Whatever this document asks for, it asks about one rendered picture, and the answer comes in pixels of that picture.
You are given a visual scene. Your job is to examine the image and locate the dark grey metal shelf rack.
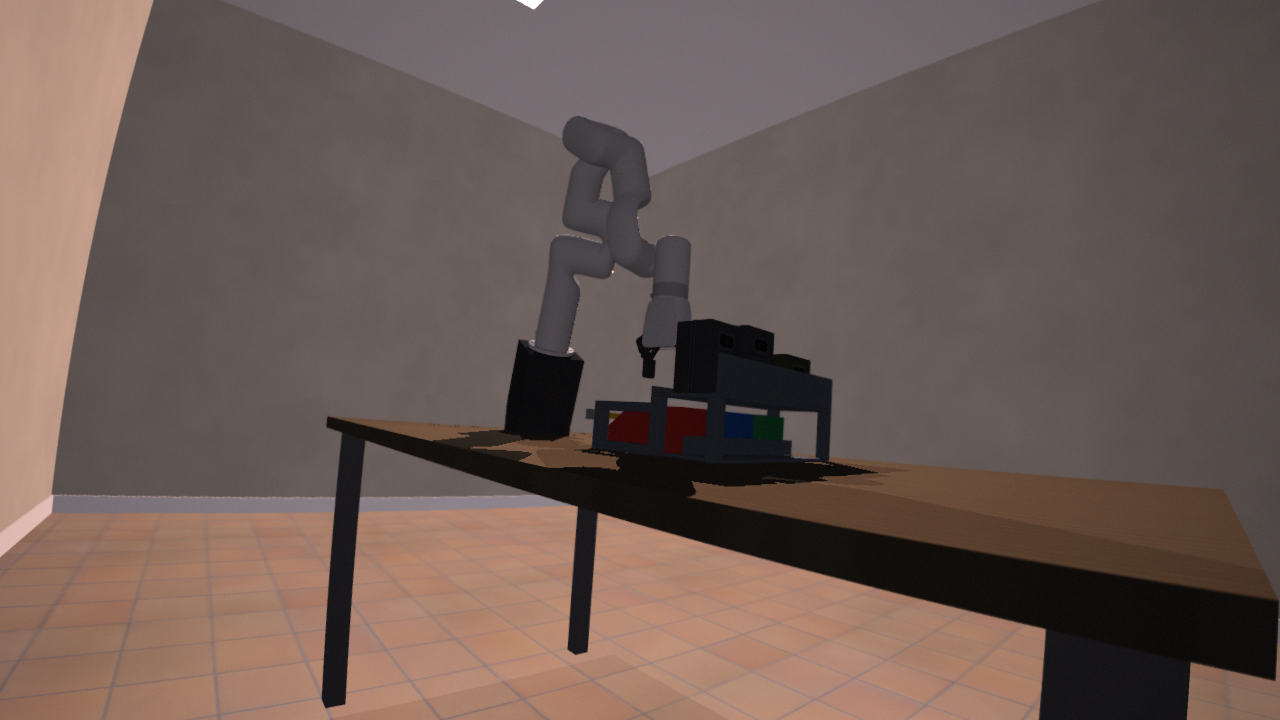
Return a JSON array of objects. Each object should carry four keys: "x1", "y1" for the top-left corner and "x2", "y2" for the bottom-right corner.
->
[{"x1": 586, "y1": 354, "x2": 832, "y2": 464}]

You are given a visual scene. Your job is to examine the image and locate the olive green case with orange latches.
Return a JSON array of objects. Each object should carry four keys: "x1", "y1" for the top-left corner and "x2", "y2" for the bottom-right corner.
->
[{"x1": 773, "y1": 354, "x2": 810, "y2": 374}]

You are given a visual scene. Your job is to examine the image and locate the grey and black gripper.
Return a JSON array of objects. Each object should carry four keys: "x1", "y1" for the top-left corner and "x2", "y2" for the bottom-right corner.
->
[{"x1": 636, "y1": 295, "x2": 691, "y2": 379}]

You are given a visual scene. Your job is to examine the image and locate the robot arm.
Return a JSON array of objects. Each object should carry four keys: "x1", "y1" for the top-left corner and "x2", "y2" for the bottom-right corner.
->
[{"x1": 529, "y1": 117, "x2": 691, "y2": 357}]

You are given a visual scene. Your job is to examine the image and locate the blue bin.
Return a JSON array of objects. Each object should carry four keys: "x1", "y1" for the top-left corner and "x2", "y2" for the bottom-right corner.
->
[{"x1": 724, "y1": 413, "x2": 754, "y2": 438}]

